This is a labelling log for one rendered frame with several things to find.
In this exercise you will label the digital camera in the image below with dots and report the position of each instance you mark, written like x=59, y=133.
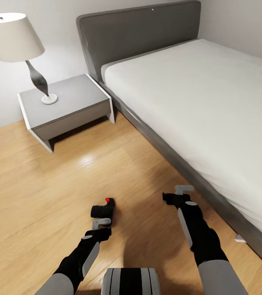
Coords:
x=106, y=211

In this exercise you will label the robot trunk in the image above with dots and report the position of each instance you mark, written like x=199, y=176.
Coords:
x=130, y=281

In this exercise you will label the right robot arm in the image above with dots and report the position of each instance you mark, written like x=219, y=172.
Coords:
x=216, y=273

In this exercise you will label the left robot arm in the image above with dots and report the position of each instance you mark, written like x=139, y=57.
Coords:
x=74, y=268

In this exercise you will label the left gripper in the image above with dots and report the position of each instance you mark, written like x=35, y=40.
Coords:
x=103, y=233

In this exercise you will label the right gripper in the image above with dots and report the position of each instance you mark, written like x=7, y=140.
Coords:
x=171, y=198

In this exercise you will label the nightstand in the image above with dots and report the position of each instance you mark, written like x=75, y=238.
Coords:
x=80, y=101

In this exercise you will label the bed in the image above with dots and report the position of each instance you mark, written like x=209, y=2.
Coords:
x=199, y=103

